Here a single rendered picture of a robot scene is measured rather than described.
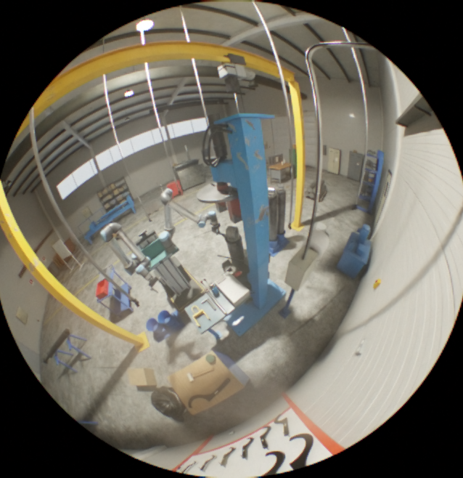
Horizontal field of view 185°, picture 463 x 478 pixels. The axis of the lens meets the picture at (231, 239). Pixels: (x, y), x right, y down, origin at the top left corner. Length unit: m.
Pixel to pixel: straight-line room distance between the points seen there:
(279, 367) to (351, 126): 11.94
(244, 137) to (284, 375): 2.97
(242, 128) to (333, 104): 11.16
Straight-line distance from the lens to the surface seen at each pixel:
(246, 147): 0.96
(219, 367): 1.79
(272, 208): 2.93
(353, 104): 11.73
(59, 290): 2.43
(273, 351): 2.70
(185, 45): 2.43
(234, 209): 1.38
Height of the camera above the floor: 2.68
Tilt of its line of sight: 40 degrees down
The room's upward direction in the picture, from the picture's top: 13 degrees counter-clockwise
